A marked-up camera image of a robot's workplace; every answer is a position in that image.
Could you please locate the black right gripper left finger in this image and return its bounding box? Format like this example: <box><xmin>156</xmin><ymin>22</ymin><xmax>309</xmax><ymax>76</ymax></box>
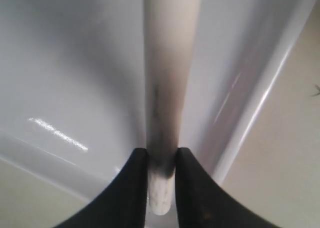
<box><xmin>58</xmin><ymin>148</ymin><xmax>148</xmax><ymax>228</ymax></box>

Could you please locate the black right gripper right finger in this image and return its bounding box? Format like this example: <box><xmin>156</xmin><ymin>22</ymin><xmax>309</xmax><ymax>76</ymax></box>
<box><xmin>175</xmin><ymin>148</ymin><xmax>265</xmax><ymax>228</ymax></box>

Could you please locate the pale wooden drumstick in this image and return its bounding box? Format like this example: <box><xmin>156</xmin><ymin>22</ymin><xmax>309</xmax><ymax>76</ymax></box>
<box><xmin>143</xmin><ymin>0</ymin><xmax>201</xmax><ymax>216</ymax></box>

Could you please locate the white plastic tray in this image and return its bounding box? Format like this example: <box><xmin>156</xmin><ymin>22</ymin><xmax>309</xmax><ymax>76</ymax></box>
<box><xmin>0</xmin><ymin>0</ymin><xmax>316</xmax><ymax>197</ymax></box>

